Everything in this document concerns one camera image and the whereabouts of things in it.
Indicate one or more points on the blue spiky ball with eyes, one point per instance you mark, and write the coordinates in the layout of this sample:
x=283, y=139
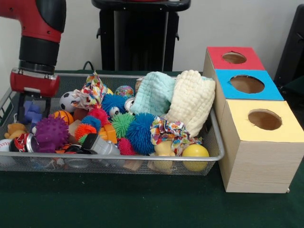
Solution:
x=112, y=103

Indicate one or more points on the large yellow ball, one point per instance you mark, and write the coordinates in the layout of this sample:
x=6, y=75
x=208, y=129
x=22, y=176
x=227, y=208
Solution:
x=195, y=157

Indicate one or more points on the light blue waffle cloth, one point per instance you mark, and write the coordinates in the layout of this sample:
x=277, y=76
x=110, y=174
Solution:
x=152, y=92

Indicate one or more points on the neighbouring green covered table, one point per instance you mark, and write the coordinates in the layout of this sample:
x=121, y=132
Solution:
x=297, y=95

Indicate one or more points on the purple toy block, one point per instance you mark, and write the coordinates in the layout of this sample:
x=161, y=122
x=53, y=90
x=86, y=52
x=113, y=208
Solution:
x=33, y=112

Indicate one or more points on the plain green spiky ball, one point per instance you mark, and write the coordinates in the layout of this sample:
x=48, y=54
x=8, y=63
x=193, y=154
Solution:
x=123, y=123

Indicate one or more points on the black chair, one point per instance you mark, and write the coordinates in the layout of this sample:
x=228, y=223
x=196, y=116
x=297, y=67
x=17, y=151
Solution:
x=294, y=47

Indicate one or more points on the cream waffle cloth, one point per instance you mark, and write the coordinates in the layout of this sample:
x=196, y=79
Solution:
x=192, y=102

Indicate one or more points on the purple spiky rubber toy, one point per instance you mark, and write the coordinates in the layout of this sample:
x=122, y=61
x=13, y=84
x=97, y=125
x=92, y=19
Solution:
x=51, y=133

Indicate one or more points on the wooden box with three holes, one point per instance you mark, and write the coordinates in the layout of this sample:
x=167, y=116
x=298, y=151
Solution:
x=261, y=166

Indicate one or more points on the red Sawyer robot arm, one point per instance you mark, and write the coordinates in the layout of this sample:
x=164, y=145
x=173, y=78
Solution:
x=35, y=50

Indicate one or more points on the plain blue spiky ball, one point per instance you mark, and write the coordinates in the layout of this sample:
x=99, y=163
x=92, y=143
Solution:
x=141, y=133

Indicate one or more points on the colourful printed wrapper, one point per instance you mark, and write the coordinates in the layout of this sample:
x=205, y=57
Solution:
x=169, y=129
x=91, y=92

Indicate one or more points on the dark green table cloth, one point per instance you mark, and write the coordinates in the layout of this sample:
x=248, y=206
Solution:
x=118, y=202

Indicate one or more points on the small soccer ball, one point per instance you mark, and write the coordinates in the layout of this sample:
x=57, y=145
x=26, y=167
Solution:
x=67, y=101

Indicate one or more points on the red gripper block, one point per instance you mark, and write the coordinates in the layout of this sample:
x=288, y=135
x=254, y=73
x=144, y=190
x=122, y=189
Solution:
x=35, y=83

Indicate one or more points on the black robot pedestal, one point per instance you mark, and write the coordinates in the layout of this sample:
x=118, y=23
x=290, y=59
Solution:
x=133, y=35

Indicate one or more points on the white baseball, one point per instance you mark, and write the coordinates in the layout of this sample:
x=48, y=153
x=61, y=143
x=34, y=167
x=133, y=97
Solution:
x=4, y=145

